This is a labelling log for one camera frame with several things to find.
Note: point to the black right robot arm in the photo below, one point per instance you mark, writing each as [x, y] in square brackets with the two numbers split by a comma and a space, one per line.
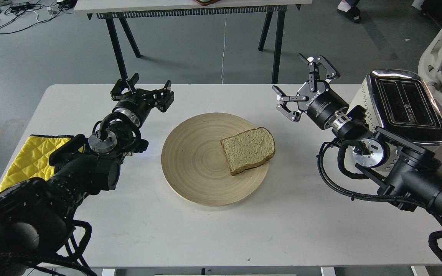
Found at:
[384, 135]

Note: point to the yellow quilted cloth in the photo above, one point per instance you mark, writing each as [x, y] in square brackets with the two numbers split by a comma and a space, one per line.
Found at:
[32, 159]

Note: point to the slice of bread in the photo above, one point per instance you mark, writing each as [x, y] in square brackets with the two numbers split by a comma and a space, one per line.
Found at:
[249, 149]

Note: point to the background table with black legs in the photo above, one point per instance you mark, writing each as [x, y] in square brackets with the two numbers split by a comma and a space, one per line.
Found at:
[121, 10]

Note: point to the person's foot in sandal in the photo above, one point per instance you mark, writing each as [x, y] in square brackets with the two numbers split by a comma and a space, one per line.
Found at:
[349, 9]

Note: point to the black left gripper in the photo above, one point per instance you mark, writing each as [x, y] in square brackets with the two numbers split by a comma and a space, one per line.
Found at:
[137, 106]

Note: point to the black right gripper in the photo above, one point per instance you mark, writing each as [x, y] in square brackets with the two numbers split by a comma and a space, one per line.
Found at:
[320, 102]

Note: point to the brown object on background table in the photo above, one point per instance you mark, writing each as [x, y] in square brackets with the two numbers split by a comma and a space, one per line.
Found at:
[205, 2]

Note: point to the cream chrome toaster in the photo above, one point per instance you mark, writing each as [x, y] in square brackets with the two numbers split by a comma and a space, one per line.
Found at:
[399, 102]

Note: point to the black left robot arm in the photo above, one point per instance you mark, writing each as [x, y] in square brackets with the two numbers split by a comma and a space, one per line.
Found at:
[37, 222]

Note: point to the round wooden plate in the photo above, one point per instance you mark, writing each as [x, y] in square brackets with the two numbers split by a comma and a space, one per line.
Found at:
[195, 166]

